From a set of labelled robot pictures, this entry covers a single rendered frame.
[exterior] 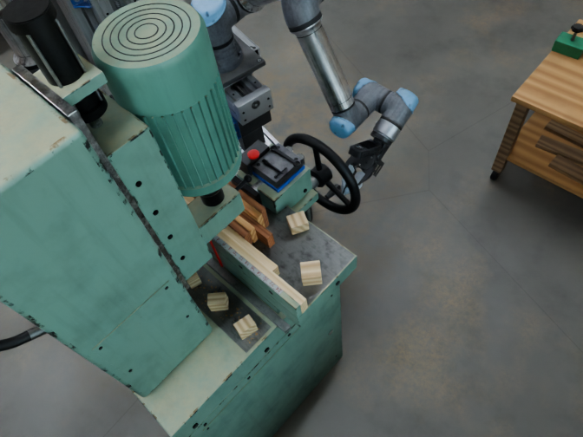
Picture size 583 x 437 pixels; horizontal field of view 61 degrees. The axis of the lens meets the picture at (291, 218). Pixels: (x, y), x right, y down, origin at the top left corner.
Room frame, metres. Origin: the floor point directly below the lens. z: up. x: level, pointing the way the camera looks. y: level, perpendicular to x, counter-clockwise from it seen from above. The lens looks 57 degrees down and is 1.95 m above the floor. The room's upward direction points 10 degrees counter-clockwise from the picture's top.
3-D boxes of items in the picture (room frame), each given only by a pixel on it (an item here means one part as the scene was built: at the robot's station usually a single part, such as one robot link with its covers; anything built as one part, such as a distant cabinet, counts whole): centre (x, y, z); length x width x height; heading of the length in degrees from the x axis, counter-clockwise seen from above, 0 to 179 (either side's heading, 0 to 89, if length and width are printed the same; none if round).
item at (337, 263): (0.75, 0.09, 0.87); 0.61 x 0.30 x 0.06; 38
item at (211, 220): (0.65, 0.18, 1.03); 0.14 x 0.07 x 0.09; 128
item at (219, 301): (0.53, 0.22, 0.82); 0.04 x 0.03 x 0.04; 85
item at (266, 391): (0.59, 0.26, 0.35); 0.58 x 0.45 x 0.71; 128
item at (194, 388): (0.59, 0.26, 0.76); 0.57 x 0.45 x 0.09; 128
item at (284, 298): (0.66, 0.21, 0.93); 0.60 x 0.02 x 0.06; 38
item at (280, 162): (0.81, 0.03, 0.99); 0.13 x 0.11 x 0.06; 38
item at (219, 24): (1.46, 0.13, 0.98); 0.13 x 0.12 x 0.14; 131
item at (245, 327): (0.45, 0.16, 0.82); 0.05 x 0.03 x 0.04; 116
